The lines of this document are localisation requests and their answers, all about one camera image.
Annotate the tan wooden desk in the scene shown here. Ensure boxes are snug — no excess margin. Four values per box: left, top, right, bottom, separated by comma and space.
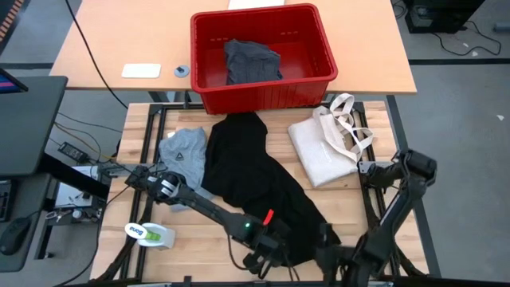
49, 0, 418, 96

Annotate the white paper sheet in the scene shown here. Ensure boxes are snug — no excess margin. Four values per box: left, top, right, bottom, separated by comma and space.
226, 0, 287, 11

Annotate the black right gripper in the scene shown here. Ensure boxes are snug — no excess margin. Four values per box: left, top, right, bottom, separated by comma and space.
314, 222, 362, 285

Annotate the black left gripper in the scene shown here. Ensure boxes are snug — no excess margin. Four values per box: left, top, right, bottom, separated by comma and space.
242, 218, 295, 275

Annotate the black power adapter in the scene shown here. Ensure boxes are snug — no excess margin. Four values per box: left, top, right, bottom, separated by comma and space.
58, 141, 89, 163

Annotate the thick black cable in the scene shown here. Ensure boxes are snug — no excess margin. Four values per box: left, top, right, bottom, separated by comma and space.
65, 0, 129, 109

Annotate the dark grey garment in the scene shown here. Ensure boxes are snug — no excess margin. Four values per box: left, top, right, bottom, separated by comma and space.
222, 38, 284, 86

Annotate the black computer tower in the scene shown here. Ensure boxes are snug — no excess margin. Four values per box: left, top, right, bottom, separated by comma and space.
404, 0, 488, 35

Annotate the black computer mouse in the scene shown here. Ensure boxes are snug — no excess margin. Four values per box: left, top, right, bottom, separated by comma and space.
0, 217, 32, 256

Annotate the black monitor with lit screen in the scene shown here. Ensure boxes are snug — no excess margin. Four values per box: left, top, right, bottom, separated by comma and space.
0, 66, 29, 95

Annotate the black garment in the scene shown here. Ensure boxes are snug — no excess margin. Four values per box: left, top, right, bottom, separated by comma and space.
201, 111, 343, 268

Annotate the white rectangular pad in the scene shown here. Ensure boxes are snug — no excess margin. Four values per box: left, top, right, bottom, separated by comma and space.
121, 62, 163, 80

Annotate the grey Reebok t-shirt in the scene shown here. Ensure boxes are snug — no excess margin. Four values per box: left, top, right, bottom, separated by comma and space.
158, 127, 215, 212

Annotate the cream canvas tote bag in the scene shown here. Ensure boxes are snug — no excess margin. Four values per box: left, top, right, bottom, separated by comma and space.
287, 92, 376, 189

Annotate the white spray bottle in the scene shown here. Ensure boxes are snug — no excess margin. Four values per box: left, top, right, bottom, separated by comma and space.
124, 222, 177, 251

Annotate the red plastic laundry bin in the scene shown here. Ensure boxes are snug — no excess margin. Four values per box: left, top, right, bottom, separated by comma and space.
190, 2, 339, 116

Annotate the black side desk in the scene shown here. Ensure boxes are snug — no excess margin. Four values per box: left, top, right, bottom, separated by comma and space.
0, 75, 69, 177

